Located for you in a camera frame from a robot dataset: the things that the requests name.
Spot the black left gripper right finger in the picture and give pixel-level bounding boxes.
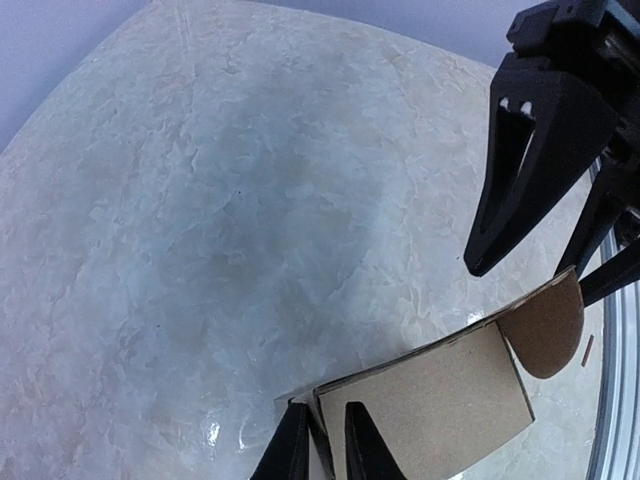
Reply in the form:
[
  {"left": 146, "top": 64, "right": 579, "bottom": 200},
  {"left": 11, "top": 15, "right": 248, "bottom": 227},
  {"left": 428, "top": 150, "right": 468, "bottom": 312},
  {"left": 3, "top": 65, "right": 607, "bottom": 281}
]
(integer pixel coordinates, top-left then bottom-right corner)
[{"left": 344, "top": 402, "right": 405, "bottom": 480}]

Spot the small red stick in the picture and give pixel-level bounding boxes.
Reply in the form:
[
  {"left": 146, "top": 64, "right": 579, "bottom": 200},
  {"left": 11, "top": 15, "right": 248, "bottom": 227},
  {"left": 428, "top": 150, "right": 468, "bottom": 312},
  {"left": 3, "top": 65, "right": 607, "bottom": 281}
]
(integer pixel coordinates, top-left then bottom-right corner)
[{"left": 581, "top": 334, "right": 595, "bottom": 368}]

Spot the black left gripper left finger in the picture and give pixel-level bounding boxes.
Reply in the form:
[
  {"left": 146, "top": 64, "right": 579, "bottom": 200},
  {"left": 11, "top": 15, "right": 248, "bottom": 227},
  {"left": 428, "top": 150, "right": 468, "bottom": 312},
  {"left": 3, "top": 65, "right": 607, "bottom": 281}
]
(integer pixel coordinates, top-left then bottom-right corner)
[{"left": 250, "top": 403, "right": 309, "bottom": 480}]

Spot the brown cardboard box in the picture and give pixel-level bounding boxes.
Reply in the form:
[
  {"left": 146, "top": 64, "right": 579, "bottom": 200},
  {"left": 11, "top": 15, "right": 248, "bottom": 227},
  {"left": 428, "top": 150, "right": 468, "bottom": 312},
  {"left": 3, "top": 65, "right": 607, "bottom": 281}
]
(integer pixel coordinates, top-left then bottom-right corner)
[{"left": 278, "top": 268, "right": 584, "bottom": 479}]

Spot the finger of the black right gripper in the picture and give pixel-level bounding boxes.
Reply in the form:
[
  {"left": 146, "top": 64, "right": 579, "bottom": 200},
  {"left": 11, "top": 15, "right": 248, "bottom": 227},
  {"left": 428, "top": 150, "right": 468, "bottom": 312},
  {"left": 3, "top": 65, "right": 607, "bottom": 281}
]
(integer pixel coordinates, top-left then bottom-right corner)
[
  {"left": 557, "top": 160, "right": 639, "bottom": 306},
  {"left": 464, "top": 53, "right": 619, "bottom": 276}
]

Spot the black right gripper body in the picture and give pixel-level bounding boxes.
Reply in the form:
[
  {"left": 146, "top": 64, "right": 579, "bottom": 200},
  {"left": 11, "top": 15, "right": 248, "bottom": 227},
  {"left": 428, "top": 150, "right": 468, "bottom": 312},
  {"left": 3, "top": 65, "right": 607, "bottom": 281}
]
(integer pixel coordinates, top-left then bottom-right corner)
[{"left": 505, "top": 0, "right": 640, "bottom": 241}]

